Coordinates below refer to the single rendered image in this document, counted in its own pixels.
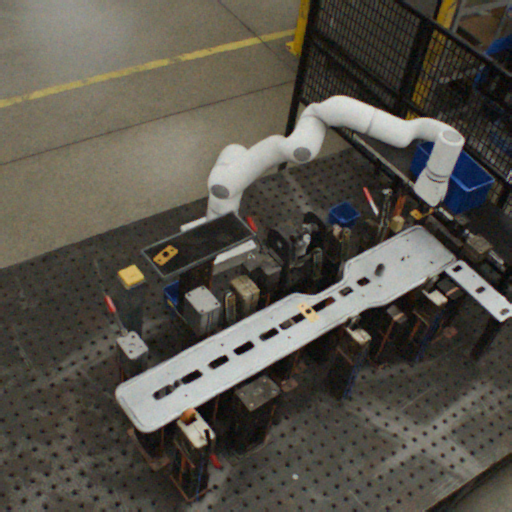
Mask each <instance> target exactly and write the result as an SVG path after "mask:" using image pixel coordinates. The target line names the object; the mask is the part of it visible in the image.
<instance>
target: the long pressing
mask: <svg viewBox="0 0 512 512"><path fill-rule="evenodd" d="M407 240H409V242H407ZM407 255H409V258H407ZM403 256H404V261H402V260H401V259H402V258H403ZM430 262H432V264H431V263H430ZM455 262H456V259H455V256H454V254H453V253H452V252H450V251H449V250H448V249H447V248H446V247H445V246H444V245H442V244H441V243H440V242H439V241H438V239H436V238H435V237H433V236H432V235H431V234H430V233H429V232H428V231H427V230H425V229H424V228H423V227H421V226H413V227H411V228H409V229H407V230H405V231H403V232H402V233H400V234H398V235H395V236H393V237H391V238H389V239H387V240H385V241H383V243H382V244H380V245H377V246H375V247H373V248H371V249H369V250H367V251H365V252H364V253H361V254H359V255H357V256H355V258H353V259H351V260H349V261H347V262H345V263H344V265H343V268H342V280H341V281H340V282H339V283H337V284H335V285H333V287H330V288H328V289H327V290H325V291H323V292H321V293H319V294H317V295H306V294H300V293H293V294H290V295H288V296H285V297H284V298H282V299H280V301H278V302H276V303H274V304H271V305H269V306H267V307H266V308H264V309H262V310H260V311H257V312H255V313H253V315H251V316H250V317H248V318H246V319H243V320H241V321H239V322H237V323H235V324H233V325H232V326H229V327H227V328H225V329H223V331H221V332H219V333H217V334H214V335H213V336H211V337H209V338H207V339H205V340H203V341H201V342H198V343H197V344H195V345H193V347H191V348H189V349H187V350H185V351H182V352H180V353H179V354H177V355H175V356H173V357H171V358H169V359H166V360H164V361H162V362H161V363H159V364H157V365H155V367H153V368H151V369H148V370H146V371H144V372H143V373H141V374H139V375H137V376H135V377H133V378H131V379H128V380H127V381H125V382H123V383H121V384H120V385H118V387H117V388H116V393H115V396H116V400H117V401H118V403H119V404H120V406H121V407H122V408H123V410H124V411H125V412H126V414H127V415H128V417H129V418H130V419H131V421H132V422H133V424H134V425H135V426H136V428H137V430H138V431H141V432H143V433H152V432H155V431H156V430H159V429H161V428H162V427H164V426H166V425H168V424H169V423H171V422H173V420H175V419H176V418H179V417H181V415H182V412H183V411H184V410H186V409H187V408H189V407H193V409H194V408H197V407H199V406H201V405H202V404H204V403H206V402H207V401H209V400H211V399H214V398H215V397H217V395H219V394H221V393H222V392H224V391H226V390H227V389H230V388H232V387H234V386H235V385H237V384H239V383H240V382H242V381H245V380H247V379H248V378H250V376H252V375H254V374H255V373H257V372H260V371H261V370H263V369H265V368H267V367H268V366H270V365H272V364H274V363H276V362H278V360H280V359H281V358H283V357H285V356H287V355H289V354H291V353H293V352H294V351H296V350H298V349H300V348H301V347H304V346H305V345H306V344H307V343H309V342H311V341H313V340H314V339H316V338H319V337H320V336H322V335H324V334H326V333H327V332H329V330H331V329H334V328H335V327H337V326H339V325H340V324H342V323H344V322H346V321H348V320H346V319H348V318H349V317H350V315H352V314H354V313H356V312H357V313H358V314H359V313H360V312H362V311H365V310H367V309H370V308H377V307H385V306H387V305H389V304H390V302H392V301H394V300H396V299H398V298H400V297H402V296H403V295H405V294H407V293H408V292H410V291H412V290H414V289H415V287H418V286H420V285H421V284H423V283H424V282H425V281H426V280H425V279H426V278H427V277H428V276H430V275H432V274H436V275H439V274H441V272H443V271H444V270H445V269H446V268H447V267H449V266H451V265H452V264H454V263H455ZM380 263H383V264H384V265H385V270H384V274H383V276H381V277H378V276H376V275H375V274H374V271H375V268H376V266H377V264H380ZM363 278H367V279H368V280H369V281H370V283H368V284H366V285H364V286H359V285H358V284H357V281H358V280H360V279H363ZM378 285H382V286H378ZM347 287H349V288H351V289H352V290H353V293H351V294H349V295H347V296H344V297H342V296H341V295H340V294H339V293H338V292H339V291H341V290H343V289H345V288H347ZM361 295H365V296H361ZM329 296H330V297H333V298H334V299H335V300H336V302H335V303H334V304H332V305H329V306H327V307H326V308H324V309H322V310H320V311H318V312H317V314H318V316H319V317H320V319H319V320H316V321H314V322H313V323H311V322H310V321H309V320H308V319H307V318H306V319H305V320H303V321H300V322H298V323H297V324H295V325H293V326H291V327H290V328H288V329H286V330H285V331H282V330H281V328H280V327H279V324H281V323H282V322H284V321H286V320H289V319H291V318H293V317H294V316H296V314H298V313H303V312H301V311H300V310H299V309H298V308H297V305H299V304H301V303H304V302H305V303H307V304H308V306H309V307H312V306H313V305H315V304H318V303H320V302H322V301H324V299H325V298H327V297H329ZM270 318H272V319H270ZM271 328H276V330H277V331H278V332H279V334H278V335H276V336H274V337H271V338H270V339H268V340H266V341H262V340H261V339H260V338H258V336H260V335H261V334H263V333H265V332H267V331H269V330H271ZM289 337H291V338H289ZM248 341H251V342H252V343H253V344H254V348H252V349H251V350H249V351H247V352H245V353H243V354H241V355H236V354H235V353H234V349H236V348H238V347H239V346H241V344H243V343H246V342H248ZM222 343H223V344H224V346H221V344H222ZM222 355H225V356H226V357H227V358H228V362H227V363H225V364H224V365H222V366H220V367H218V368H216V369H215V370H210V369H209V367H208V366H207V364H208V363H210V361H212V360H215V359H217V358H219V357H220V356H222ZM195 370H200V371H201V372H202V374H203V375H202V376H201V377H199V378H197V379H195V381H193V382H191V383H189V384H188V385H184V384H183V383H182V382H180V383H182V386H180V387H178V388H175V386H174V385H173V384H174V380H175V379H176V378H178V379H180V378H181V377H184V376H186V375H187V374H189V373H191V372H193V371H195ZM168 373H170V374H168ZM168 385H172V387H173V388H174V389H175V391H174V392H172V393H170V394H169V395H167V396H165V397H162V398H161V399H159V400H156V399H154V397H153V396H152V394H153V393H155V392H156V391H158V390H160V389H162V388H165V387H166V386H168ZM185 394H187V396H185Z"/></svg>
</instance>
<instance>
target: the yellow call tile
mask: <svg viewBox="0 0 512 512"><path fill-rule="evenodd" d="M118 275H119V276H120V278H122V279H123V280H124V281H125V283H126V284H127V285H128V286H129V285H131V284H134V283H136V282H139V281H141V280H143V279H144V276H143V275H142V274H141V271H140V270H138V269H137V268H136V266H135V265H132V266H130V267H128V268H126V269H124V270H120V271H118Z"/></svg>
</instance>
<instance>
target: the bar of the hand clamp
mask: <svg viewBox="0 0 512 512"><path fill-rule="evenodd" d="M380 192H382V194H380V198H381V201H379V207H378V213H377V219H376V223H378V224H380V227H381V228H384V229H386V224H387V219H388V213H389V207H390V202H394V201H395V200H396V196H395V195H392V190H391V189H389V188H387V189H385V190H383V189H382V190H380ZM382 221H383V222H384V227H382Z"/></svg>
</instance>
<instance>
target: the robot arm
mask: <svg viewBox="0 0 512 512"><path fill-rule="evenodd" d="M305 109H306V110H304V111H303V112H302V114H301V116H300V119H299V122H298V124H297V127H296V129H295V131H294V132H293V133H292V134H291V136H290V137H288V138H287V139H285V138H284V137H282V136H281V135H272V137H269V138H267V139H265V140H263V141H261V142H260V143H257V144H255V145H254V146H253V147H251V148H250V149H249V150H247V149H246V148H245V147H242V146H240V145H237V144H233V145H228V146H226V147H225V148H224V149H223V150H222V151H221V154H220V156H219V158H218V160H217V162H216V164H215V166H213V169H212V171H211V173H210V175H209V178H208V189H209V191H210V194H209V201H208V208H207V216H206V218H204V219H203V220H200V221H199V222H198V224H200V223H203V222H205V221H207V220H210V219H212V218H214V217H218V216H220V215H222V213H224V212H227V211H229V210H234V212H235V213H236V215H238V209H239V204H240V198H241V195H242V192H243V190H245V189H246V188H247V187H248V186H249V185H250V183H252V182H253V181H254V180H255V179H256V178H257V177H258V176H261V175H262V174H263V173H264V172H266V171H267V170H269V168H271V167H274V166H276V165H279V164H281V163H283V162H289V161H291V162H294V163H296V164H304V163H307V162H309V161H311V160H312V159H313V158H314V157H315V156H316V155H317V153H318V150H320V148H321V146H322V143H323V140H324V138H325V135H326V131H327V129H328V128H329V127H330V126H335V127H341V126H346V127H349V128H351V129H355V131H357V132H360V133H362V134H364V135H367V136H370V137H373V138H375V139H378V140H380V141H383V142H385V143H389V145H391V146H394V147H397V148H404V147H407V146H408V145H409V144H410V143H411V141H412V140H415V138H417V139H423V140H427V141H431V142H434V143H435V145H434V148H433V150H432V153H431V157H430V159H429V161H428V162H427V163H426V164H427V167H426V168H425V169H424V170H423V172H421V173H420V176H419V178H418V180H417V181H416V184H415V186H414V191H415V193H416V194H417V196H418V197H419V199H417V200H419V203H417V206H418V207H416V211H419V210H420V209H422V207H424V209H423V211H422V215H425V214H428V213H429V211H430V209H431V207H433V208H435V209H441V208H442V201H443V200H444V197H445V195H446V192H447V187H448V181H449V180H448V179H449V178H450V176H451V173H452V171H453V168H454V165H455V163H456V161H457V158H458V156H459V154H460V151H461V148H462V146H463V144H464V138H463V136H462V135H461V134H460V133H458V132H456V131H455V129H454V128H452V127H450V126H449V125H446V124H444V123H441V122H439V121H436V120H432V119H427V118H422V119H416V120H413V121H408V122H406V120H402V119H400V118H398V117H395V116H393V115H390V114H387V113H385V112H383V111H380V110H378V109H375V108H372V106H370V105H367V104H365V103H363V102H360V101H358V100H354V99H352V98H349V97H346V96H336V97H333V98H330V99H329V100H327V101H325V102H324V103H321V104H316V103H314V104H311V105H310V106H308V107H307V108H305ZM425 202H427V204H426V205H425ZM424 205H425V206H424Z"/></svg>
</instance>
